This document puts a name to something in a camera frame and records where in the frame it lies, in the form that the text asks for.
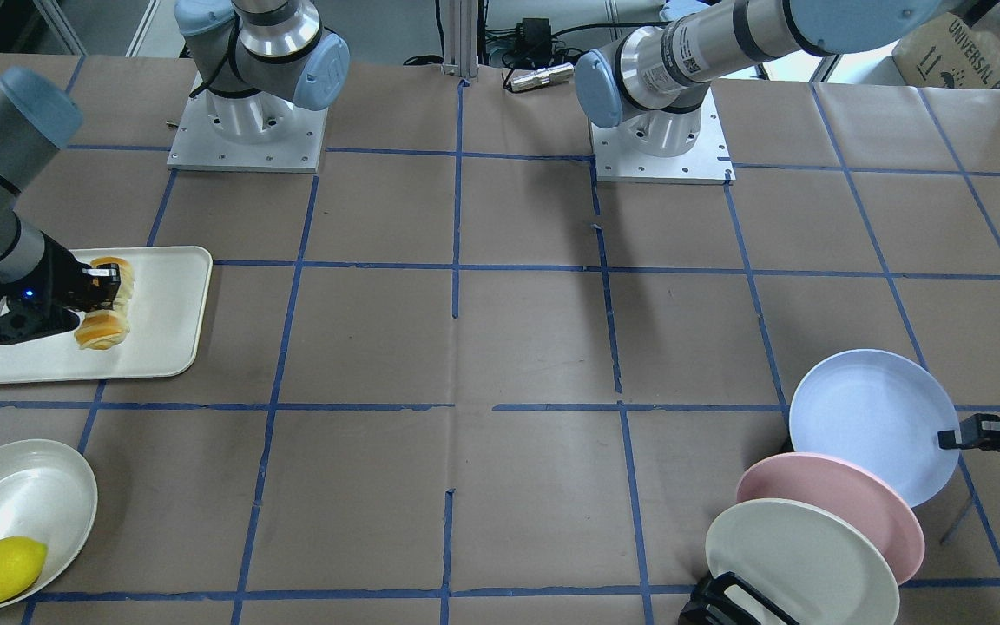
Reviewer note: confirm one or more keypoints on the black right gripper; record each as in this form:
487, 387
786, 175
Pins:
59, 276

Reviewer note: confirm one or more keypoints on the sliced bread loaf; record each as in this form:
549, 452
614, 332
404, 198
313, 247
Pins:
102, 329

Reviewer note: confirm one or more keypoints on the light blue plate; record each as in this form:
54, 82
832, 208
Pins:
881, 412

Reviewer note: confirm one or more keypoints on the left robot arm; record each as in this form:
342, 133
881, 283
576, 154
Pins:
895, 186

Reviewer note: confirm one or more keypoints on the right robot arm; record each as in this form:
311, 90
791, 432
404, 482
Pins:
246, 51

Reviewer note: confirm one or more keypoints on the pink plate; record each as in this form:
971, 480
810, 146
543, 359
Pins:
848, 491

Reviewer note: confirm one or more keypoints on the cream round plate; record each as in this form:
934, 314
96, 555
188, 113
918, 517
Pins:
49, 494

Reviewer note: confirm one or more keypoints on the cream plate in rack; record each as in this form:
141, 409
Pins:
807, 561

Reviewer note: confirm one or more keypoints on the cream rectangular tray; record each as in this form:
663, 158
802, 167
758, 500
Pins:
164, 320

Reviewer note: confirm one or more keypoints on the yellow lemon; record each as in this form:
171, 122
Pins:
21, 562

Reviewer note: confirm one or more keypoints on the cardboard box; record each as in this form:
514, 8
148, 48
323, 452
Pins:
946, 53

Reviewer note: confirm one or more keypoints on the black dish rack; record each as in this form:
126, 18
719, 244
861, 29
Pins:
708, 603

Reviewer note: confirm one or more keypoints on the silver metal cylinder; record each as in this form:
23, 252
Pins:
541, 78

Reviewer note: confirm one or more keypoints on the black power adapter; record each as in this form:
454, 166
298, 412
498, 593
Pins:
531, 33

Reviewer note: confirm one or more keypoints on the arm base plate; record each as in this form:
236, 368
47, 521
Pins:
665, 147
259, 134

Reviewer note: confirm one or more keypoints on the aluminium frame post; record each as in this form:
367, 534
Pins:
460, 40

